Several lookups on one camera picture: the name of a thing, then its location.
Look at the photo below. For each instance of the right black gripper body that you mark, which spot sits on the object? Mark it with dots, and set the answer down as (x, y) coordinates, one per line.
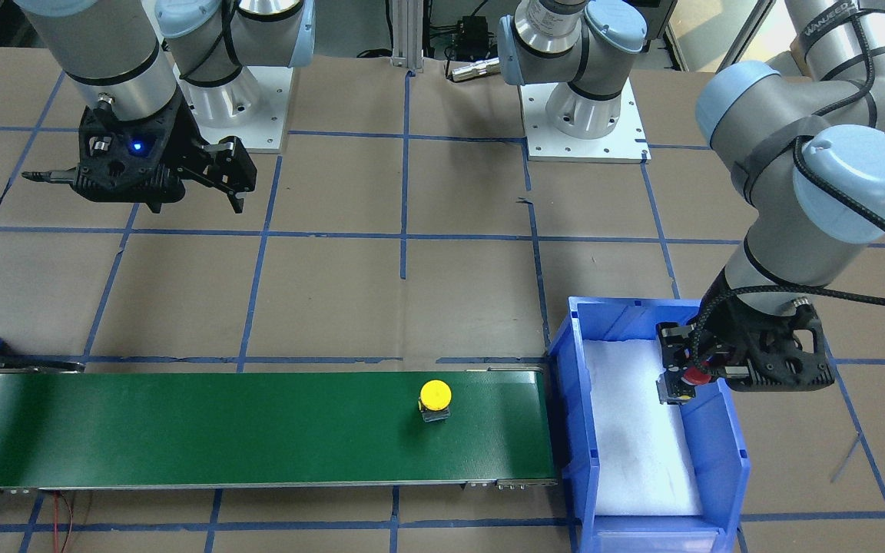
(183, 132)

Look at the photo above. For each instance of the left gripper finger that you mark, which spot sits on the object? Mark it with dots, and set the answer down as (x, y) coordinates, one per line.
(732, 372)
(673, 390)

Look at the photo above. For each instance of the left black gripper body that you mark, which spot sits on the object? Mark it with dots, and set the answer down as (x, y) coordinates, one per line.
(721, 322)

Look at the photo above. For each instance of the red push button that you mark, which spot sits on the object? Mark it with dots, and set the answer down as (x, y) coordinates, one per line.
(695, 377)

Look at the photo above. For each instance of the yellow push button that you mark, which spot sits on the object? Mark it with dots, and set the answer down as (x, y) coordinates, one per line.
(434, 401)

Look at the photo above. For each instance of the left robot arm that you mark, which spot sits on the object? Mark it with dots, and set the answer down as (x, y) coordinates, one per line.
(810, 158)

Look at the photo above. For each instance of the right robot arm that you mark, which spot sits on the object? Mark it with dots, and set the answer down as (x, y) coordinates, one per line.
(183, 96)

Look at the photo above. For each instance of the blue bin with buttons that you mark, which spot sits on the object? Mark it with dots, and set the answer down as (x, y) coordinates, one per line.
(712, 431)

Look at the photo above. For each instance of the white foam pad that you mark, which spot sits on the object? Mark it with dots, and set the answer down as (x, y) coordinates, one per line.
(645, 465)

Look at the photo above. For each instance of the green conveyor belt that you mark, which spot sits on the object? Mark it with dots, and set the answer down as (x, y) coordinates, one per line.
(102, 431)

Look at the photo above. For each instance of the black power adapter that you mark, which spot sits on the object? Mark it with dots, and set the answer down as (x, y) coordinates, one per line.
(472, 37)

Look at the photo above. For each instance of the silver metal cylinder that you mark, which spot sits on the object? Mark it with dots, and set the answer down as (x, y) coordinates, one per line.
(478, 69)

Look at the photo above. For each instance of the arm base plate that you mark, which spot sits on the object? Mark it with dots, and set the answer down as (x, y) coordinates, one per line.
(615, 136)
(253, 107)

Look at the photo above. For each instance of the aluminium frame post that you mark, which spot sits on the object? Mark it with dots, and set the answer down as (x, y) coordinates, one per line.
(407, 30)

